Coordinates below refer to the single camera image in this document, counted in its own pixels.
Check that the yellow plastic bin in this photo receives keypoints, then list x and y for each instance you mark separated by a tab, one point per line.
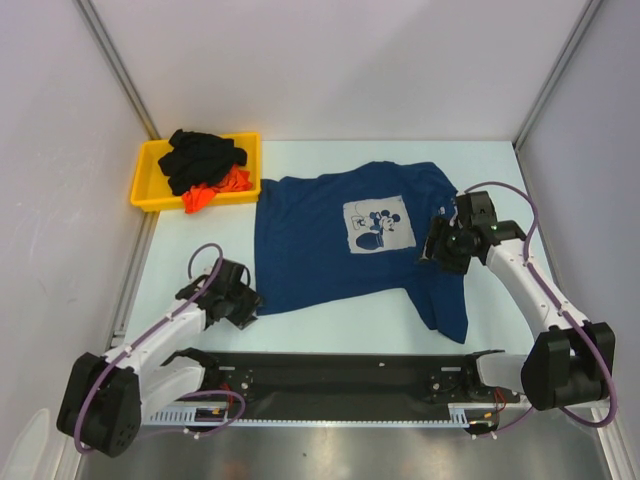
150	189

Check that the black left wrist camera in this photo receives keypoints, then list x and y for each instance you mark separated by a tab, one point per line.
232	273

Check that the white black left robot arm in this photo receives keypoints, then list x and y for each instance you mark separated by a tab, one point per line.
108	396

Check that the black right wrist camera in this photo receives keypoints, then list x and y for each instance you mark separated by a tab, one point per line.
475	209

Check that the black t shirt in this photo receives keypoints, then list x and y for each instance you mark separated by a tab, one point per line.
199	158

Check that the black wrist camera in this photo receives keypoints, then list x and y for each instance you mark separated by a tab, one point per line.
475	209
232	273

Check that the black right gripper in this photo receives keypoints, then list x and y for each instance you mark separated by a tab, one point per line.
439	250

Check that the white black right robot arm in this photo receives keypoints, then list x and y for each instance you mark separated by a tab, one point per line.
571	360

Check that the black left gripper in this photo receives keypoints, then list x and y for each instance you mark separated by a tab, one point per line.
249	305

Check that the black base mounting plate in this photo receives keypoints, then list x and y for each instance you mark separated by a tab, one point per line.
346	388

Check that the orange t shirt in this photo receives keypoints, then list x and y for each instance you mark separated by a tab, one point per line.
200	196

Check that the blue t shirt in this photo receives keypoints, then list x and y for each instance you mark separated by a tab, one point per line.
357	233

